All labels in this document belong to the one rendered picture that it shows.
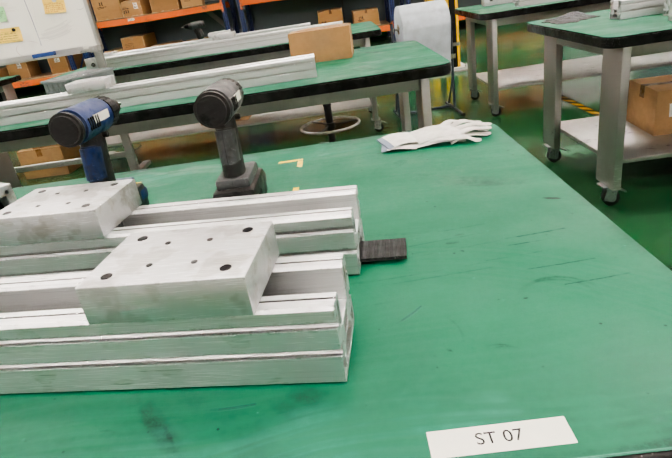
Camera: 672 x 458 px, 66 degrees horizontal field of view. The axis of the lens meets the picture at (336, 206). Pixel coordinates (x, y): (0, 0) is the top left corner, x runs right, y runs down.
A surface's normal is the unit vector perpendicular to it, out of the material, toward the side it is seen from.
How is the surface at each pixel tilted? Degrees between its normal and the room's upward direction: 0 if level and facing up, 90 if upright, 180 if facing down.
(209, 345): 90
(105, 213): 90
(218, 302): 90
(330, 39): 87
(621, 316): 0
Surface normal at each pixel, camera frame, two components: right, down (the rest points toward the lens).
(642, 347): -0.15, -0.91
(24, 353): -0.11, 0.40
